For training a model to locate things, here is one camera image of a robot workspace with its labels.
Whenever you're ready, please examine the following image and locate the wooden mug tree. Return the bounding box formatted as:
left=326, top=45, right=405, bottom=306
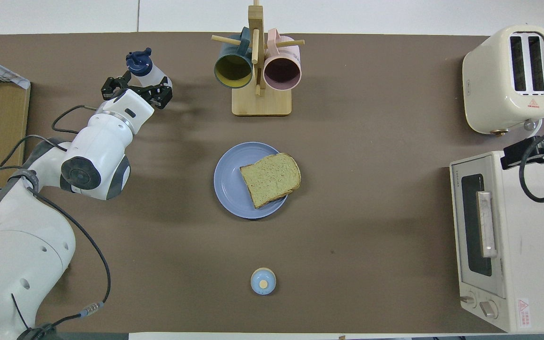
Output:
left=211, top=0, right=305, bottom=117

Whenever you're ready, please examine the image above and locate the small blue call bell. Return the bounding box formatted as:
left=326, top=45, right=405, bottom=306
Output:
left=251, top=267, right=277, bottom=295

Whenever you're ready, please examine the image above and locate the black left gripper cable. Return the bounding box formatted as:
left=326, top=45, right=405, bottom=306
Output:
left=0, top=105, right=112, bottom=331

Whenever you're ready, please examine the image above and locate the blue round plate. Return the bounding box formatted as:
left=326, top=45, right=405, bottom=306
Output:
left=213, top=142, right=291, bottom=220

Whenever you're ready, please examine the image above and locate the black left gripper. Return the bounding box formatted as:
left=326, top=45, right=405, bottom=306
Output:
left=101, top=71, right=173, bottom=110

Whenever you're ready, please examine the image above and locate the cream two-slot toaster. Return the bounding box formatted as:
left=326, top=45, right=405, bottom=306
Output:
left=462, top=25, right=544, bottom=135

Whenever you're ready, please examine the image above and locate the brown table mat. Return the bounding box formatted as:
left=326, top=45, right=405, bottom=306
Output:
left=0, top=32, right=544, bottom=333

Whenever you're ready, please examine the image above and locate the white toaster oven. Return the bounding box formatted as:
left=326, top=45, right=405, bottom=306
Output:
left=450, top=151, right=544, bottom=333

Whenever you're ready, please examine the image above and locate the pink mug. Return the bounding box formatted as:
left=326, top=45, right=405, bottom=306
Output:
left=263, top=28, right=302, bottom=91

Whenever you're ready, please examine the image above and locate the seasoning bottle with navy cap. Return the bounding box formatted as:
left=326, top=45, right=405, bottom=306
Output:
left=126, top=47, right=172, bottom=90

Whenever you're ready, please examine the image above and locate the teal mug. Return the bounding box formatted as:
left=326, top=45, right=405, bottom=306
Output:
left=214, top=27, right=254, bottom=89

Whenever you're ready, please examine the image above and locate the toasted bread slice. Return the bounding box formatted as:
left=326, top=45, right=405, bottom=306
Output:
left=239, top=153, right=302, bottom=209

